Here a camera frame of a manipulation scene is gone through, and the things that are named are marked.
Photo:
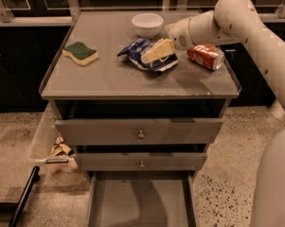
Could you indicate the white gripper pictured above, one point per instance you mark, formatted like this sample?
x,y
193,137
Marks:
x,y
178,34

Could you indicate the blue chip bag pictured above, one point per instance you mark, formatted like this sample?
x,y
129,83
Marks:
x,y
137,48

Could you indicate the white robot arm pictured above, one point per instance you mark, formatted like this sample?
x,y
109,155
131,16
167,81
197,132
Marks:
x,y
237,21

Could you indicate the grey drawer cabinet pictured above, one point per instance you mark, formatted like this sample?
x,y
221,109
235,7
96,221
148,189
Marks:
x,y
112,88

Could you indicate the grey middle drawer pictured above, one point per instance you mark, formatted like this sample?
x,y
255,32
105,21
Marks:
x,y
149,161

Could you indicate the grey drawer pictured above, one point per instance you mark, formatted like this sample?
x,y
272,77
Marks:
x,y
142,199
139,131
149,161

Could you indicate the grey top drawer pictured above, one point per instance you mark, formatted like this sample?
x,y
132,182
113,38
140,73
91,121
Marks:
x,y
139,131

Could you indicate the grey bottom drawer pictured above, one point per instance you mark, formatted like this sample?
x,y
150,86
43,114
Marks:
x,y
142,199

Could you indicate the white ceramic bowl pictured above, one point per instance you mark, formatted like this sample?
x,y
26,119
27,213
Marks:
x,y
147,25

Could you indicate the red soda can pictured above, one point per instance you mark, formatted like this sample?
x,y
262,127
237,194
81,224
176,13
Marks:
x,y
208,56

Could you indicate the green yellow sponge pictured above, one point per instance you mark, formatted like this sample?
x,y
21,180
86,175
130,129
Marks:
x,y
80,53

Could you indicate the crumpled wrapper in bin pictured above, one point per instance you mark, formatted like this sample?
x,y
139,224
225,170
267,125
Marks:
x,y
60,148

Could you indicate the clear plastic bin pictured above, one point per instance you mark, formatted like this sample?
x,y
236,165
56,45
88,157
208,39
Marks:
x,y
43,142

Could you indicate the metal railing frame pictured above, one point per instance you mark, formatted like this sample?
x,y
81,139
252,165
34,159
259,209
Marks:
x,y
85,10

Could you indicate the black bar handle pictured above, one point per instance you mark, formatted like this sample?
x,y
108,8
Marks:
x,y
20,205

